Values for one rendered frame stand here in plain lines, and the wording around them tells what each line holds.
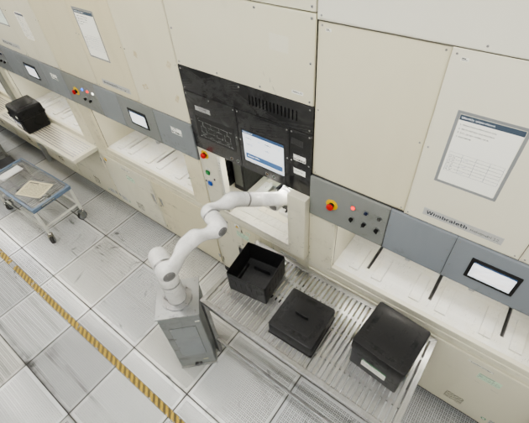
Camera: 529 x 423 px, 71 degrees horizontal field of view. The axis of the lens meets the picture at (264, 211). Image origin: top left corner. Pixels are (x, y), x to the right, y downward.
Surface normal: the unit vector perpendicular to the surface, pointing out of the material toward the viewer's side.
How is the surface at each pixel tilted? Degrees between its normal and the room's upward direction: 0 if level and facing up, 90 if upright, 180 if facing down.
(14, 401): 0
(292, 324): 0
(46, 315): 0
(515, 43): 90
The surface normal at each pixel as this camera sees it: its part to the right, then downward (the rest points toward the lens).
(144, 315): -0.06, -0.69
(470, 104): -0.60, 0.60
